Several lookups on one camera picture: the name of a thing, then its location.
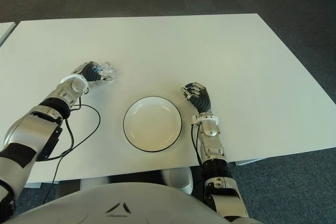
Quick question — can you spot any white rounded robot leg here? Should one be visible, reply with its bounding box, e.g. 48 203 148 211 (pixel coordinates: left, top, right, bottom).
160 167 194 195

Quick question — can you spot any grey robot torso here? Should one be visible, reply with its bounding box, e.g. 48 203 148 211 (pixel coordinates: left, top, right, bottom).
4 182 259 224

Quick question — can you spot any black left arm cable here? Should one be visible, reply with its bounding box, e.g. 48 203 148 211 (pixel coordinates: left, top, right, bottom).
44 104 101 204

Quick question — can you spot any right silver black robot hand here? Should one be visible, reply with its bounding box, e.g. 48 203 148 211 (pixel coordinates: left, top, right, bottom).
180 82 213 115

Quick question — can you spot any clear water bottle blue label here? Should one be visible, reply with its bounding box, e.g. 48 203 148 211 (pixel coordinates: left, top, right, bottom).
94 61 118 84

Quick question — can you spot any white plate with black rim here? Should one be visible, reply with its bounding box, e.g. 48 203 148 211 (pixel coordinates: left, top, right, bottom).
122 96 183 153

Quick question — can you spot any grey table underframe panel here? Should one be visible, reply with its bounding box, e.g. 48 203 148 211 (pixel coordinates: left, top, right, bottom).
235 157 269 167
23 181 43 190

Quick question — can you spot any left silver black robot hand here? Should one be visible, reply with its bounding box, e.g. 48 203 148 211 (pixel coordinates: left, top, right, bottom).
70 61 114 83

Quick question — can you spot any white neighbouring table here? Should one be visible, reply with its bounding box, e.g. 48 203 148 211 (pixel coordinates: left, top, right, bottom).
0 22 15 47

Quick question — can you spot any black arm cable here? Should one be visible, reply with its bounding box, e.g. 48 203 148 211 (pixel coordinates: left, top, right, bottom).
190 124 205 167
44 104 101 204

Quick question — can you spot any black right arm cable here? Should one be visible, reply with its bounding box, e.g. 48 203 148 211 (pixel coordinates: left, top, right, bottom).
190 124 205 167

